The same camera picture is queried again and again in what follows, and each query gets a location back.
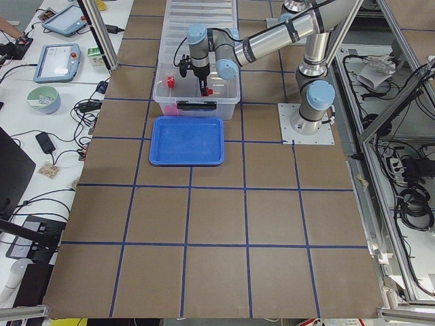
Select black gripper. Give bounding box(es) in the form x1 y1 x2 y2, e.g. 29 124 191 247
178 54 210 96

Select clear plastic box lid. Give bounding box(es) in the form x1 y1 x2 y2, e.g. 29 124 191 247
161 0 237 42

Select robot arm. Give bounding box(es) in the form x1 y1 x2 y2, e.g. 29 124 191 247
174 0 362 136

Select clear plastic storage box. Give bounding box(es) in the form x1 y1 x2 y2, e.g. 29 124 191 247
152 0 242 120

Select lone red block in box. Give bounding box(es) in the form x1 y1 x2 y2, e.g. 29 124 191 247
166 76 175 88

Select blue plastic tray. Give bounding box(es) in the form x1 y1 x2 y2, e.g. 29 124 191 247
149 116 225 166

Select black power adapter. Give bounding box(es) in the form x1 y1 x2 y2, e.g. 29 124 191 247
105 24 124 34
35 132 56 154

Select green white carton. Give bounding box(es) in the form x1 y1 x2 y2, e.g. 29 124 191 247
87 48 105 67

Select blue teach pendant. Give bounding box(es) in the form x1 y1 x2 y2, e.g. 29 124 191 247
42 5 87 37
33 43 81 84

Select green blue bowl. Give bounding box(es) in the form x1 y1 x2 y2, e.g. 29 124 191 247
27 86 61 114

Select black monitor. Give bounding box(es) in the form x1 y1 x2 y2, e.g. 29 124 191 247
0 128 36 220

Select black box latch handle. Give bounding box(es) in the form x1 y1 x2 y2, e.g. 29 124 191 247
176 101 217 111

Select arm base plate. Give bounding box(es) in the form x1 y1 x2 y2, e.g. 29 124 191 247
277 103 334 145

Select left aluminium frame post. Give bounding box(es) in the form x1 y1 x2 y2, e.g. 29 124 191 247
77 0 119 71

